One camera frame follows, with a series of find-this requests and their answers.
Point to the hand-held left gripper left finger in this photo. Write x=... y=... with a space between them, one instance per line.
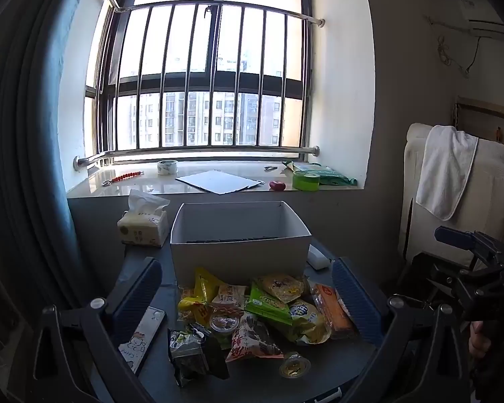
x=138 y=298

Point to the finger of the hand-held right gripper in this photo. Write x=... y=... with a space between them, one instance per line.
x=447 y=279
x=453 y=237

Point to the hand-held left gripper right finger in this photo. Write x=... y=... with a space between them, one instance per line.
x=355 y=302

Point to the clear jelly cup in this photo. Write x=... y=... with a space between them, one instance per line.
x=224 y=324
x=294 y=366

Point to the green snack packet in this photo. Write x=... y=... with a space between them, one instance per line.
x=264 y=304

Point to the white cardboard box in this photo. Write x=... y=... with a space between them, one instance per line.
x=235 y=260

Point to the red and white snack packet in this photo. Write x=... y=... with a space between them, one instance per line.
x=248 y=340

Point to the person's right hand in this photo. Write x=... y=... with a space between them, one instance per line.
x=477 y=340

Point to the orange snack packet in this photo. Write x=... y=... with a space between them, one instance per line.
x=332 y=310

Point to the phone with cartoon case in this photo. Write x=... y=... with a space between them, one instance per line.
x=145 y=338

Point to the yellow and blue snack packet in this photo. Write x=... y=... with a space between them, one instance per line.
x=306 y=319

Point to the white padded chair back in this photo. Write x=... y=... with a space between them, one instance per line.
x=491 y=201

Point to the white remote control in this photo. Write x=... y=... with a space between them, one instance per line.
x=318 y=258

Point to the white towel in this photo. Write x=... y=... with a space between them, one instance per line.
x=445 y=168

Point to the white tissue pack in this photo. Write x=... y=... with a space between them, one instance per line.
x=145 y=224

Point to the yellow cartoon snack packet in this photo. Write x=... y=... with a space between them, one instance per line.
x=281 y=286

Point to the dark snack packet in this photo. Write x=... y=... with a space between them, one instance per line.
x=193 y=357

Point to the beige snack packet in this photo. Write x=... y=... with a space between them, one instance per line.
x=231 y=298

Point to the green plastic bag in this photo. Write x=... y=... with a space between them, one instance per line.
x=334 y=175

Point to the green round container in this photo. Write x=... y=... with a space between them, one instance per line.
x=305 y=181

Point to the clear tape roll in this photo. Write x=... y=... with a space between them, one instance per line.
x=167 y=168

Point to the small red object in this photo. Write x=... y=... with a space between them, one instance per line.
x=277 y=185

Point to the steel window guard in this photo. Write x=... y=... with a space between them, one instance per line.
x=201 y=151

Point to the blue curtain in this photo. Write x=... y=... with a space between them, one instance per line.
x=25 y=134

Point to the white air conditioner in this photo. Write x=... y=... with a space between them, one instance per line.
x=483 y=19

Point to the wooden frame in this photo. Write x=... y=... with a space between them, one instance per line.
x=487 y=113

